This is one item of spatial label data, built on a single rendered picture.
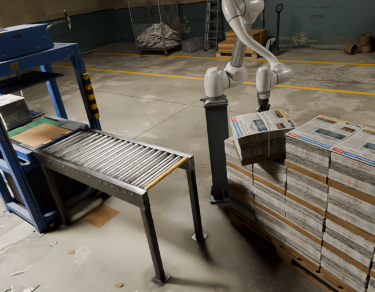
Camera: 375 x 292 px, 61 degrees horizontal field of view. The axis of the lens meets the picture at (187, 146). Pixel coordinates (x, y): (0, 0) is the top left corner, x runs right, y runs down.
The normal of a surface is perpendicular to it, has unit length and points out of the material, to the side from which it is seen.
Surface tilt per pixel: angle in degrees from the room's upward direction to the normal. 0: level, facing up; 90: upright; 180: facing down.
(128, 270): 0
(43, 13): 90
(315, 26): 90
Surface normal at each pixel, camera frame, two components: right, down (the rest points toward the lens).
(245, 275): -0.12, -0.88
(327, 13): -0.60, 0.44
